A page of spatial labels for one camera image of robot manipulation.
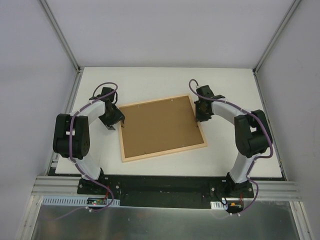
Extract brown backing board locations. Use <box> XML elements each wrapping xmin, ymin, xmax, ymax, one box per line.
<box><xmin>120</xmin><ymin>96</ymin><xmax>206</xmax><ymax>160</ymax></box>

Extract light wooden picture frame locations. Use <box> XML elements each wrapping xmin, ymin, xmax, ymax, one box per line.
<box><xmin>117</xmin><ymin>94</ymin><xmax>209</xmax><ymax>164</ymax></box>

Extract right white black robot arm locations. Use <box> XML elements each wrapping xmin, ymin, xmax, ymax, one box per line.
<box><xmin>194</xmin><ymin>85</ymin><xmax>273</xmax><ymax>198</ymax></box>

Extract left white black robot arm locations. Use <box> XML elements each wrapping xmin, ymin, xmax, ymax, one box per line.
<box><xmin>52</xmin><ymin>82</ymin><xmax>125</xmax><ymax>195</ymax></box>

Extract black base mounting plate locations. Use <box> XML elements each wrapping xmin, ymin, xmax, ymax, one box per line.
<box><xmin>77</xmin><ymin>174</ymin><xmax>254</xmax><ymax>209</ymax></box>

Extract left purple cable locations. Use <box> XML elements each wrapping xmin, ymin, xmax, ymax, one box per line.
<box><xmin>41</xmin><ymin>82</ymin><xmax>119</xmax><ymax>221</ymax></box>

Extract purple cable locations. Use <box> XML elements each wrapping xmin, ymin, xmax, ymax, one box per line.
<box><xmin>188</xmin><ymin>79</ymin><xmax>273</xmax><ymax>220</ymax></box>
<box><xmin>41</xmin><ymin>82</ymin><xmax>119</xmax><ymax>221</ymax></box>

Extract aluminium front rail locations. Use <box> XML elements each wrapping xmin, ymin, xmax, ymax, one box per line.
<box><xmin>31</xmin><ymin>176</ymin><xmax>81</xmax><ymax>196</ymax></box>

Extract right white cable duct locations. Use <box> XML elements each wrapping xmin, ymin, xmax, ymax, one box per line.
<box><xmin>210</xmin><ymin>201</ymin><xmax>228</xmax><ymax>211</ymax></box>

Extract white cable duct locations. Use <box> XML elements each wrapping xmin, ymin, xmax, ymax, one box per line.
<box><xmin>210</xmin><ymin>201</ymin><xmax>228</xmax><ymax>211</ymax></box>
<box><xmin>42</xmin><ymin>196</ymin><xmax>120</xmax><ymax>208</ymax></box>

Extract left white cable duct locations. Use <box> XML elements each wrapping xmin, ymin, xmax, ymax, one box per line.
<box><xmin>42</xmin><ymin>196</ymin><xmax>120</xmax><ymax>208</ymax></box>

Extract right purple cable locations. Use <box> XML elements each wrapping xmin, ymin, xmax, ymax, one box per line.
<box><xmin>188</xmin><ymin>79</ymin><xmax>273</xmax><ymax>220</ymax></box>

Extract left aluminium corner post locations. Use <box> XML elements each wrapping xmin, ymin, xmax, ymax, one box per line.
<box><xmin>37</xmin><ymin>0</ymin><xmax>81</xmax><ymax>73</ymax></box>

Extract aluminium corner post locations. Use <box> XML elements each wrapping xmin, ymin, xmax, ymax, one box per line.
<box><xmin>252</xmin><ymin>0</ymin><xmax>302</xmax><ymax>76</ymax></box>
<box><xmin>37</xmin><ymin>0</ymin><xmax>81</xmax><ymax>73</ymax></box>

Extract right aluminium corner post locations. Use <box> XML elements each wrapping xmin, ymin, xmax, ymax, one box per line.
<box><xmin>252</xmin><ymin>0</ymin><xmax>302</xmax><ymax>76</ymax></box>

